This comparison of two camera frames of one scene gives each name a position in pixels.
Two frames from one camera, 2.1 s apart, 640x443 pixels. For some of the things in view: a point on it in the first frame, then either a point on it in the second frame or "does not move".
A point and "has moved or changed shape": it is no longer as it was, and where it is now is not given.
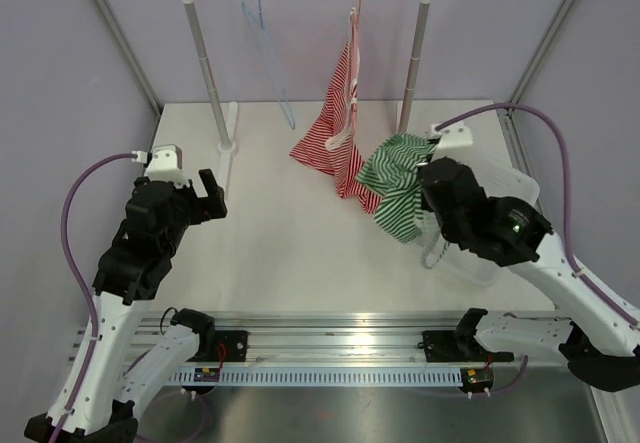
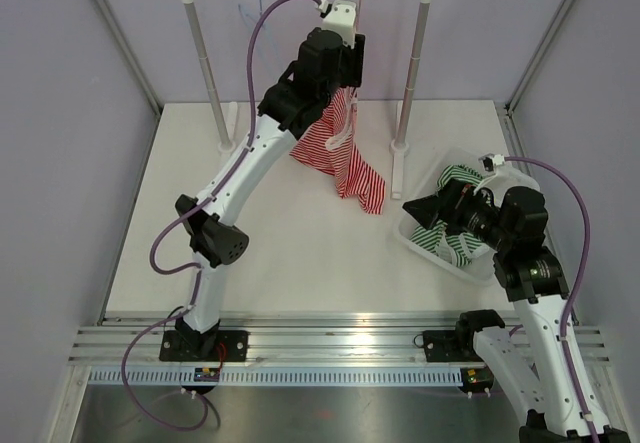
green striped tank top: x=392 y=171 has moved or changed shape
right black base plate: x=448 y=346 does not move
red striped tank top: x=325 y=142 does not move
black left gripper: x=208 y=207 to x=352 y=58
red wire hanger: x=355 y=13 does not move
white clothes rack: x=417 y=53 does not move
